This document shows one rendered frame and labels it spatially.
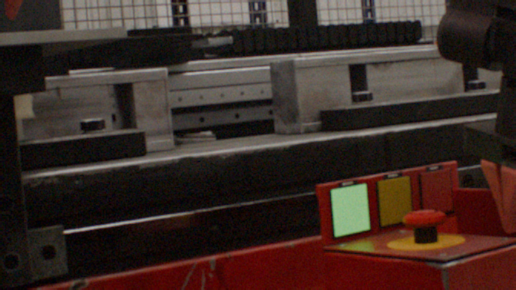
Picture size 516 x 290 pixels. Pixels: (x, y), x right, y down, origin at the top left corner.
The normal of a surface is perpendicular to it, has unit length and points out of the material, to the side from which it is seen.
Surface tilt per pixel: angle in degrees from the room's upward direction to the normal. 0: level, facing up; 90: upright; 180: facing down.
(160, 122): 90
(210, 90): 90
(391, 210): 90
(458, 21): 61
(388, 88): 90
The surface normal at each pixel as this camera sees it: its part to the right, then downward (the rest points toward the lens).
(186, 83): 0.52, 0.00
